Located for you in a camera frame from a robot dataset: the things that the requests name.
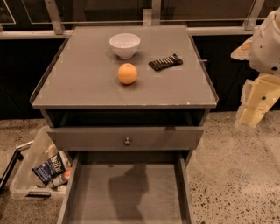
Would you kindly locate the metal railing frame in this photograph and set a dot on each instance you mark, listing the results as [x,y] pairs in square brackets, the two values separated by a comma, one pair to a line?
[55,19]

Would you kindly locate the blue chip bag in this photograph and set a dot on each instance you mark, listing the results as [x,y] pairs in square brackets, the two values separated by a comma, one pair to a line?
[51,168]

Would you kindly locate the white ceramic bowl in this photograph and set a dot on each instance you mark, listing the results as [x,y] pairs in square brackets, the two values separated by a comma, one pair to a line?
[125,45]

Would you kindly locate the clear plastic bin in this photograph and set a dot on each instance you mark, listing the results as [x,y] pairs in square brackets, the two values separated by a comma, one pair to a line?
[25,181]

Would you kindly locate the grey top drawer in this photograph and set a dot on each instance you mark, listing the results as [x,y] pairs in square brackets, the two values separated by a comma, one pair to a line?
[112,138]

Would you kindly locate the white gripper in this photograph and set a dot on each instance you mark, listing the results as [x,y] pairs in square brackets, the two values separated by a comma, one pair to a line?
[266,49]

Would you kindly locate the grey drawer cabinet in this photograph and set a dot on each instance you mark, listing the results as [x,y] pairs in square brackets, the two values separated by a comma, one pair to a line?
[82,89]

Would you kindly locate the grey open middle drawer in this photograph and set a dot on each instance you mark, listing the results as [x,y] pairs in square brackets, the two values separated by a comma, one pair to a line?
[132,188]

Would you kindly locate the small red object in bin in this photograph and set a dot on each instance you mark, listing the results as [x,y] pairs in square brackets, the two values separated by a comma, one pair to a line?
[67,173]

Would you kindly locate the orange fruit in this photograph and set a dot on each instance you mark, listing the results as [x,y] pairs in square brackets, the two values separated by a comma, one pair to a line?
[127,73]

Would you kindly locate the black snack bar wrapper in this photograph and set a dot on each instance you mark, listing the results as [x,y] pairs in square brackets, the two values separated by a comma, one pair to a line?
[161,64]

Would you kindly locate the round metal drawer knob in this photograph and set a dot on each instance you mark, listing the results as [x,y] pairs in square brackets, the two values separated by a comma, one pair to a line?
[127,142]

